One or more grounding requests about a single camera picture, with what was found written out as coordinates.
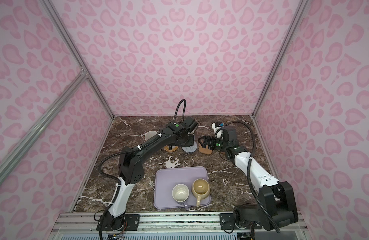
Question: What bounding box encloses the left diagonal aluminium strut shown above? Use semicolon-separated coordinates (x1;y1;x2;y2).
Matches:
0;71;87;186

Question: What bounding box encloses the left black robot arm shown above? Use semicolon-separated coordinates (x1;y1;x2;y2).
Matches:
96;117;198;232

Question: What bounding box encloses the lavender rectangular tray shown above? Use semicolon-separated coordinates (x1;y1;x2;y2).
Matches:
153;167;211;210

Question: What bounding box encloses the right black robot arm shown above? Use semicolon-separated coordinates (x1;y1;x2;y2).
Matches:
198;126;299;232

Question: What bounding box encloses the cork flower shaped coaster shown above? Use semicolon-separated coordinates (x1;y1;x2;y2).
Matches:
199;145;213;155

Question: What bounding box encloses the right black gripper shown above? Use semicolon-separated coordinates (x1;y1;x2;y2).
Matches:
198;135;229;152

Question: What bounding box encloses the blue grey woven coaster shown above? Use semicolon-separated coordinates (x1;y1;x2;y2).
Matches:
182;142;198;153

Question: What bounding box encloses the white speckled mug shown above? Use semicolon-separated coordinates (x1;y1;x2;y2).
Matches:
144;131;158;141

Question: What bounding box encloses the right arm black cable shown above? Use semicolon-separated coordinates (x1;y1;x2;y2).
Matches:
222;120;281;234

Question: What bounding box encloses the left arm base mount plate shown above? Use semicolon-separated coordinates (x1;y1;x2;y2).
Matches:
96;213;140;232

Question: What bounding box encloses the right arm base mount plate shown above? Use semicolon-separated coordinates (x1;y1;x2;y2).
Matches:
219;212;263;231

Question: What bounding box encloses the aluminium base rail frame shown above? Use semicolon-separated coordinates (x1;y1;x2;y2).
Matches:
47;211;311;240

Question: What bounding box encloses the beige yellow mug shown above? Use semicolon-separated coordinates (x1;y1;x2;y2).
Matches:
192;179;210;207

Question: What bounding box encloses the orange rattan round coaster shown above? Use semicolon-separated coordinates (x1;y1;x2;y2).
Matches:
164;146;178;153

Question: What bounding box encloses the white mug grey handle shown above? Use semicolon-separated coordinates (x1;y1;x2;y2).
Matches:
171;184;190;211

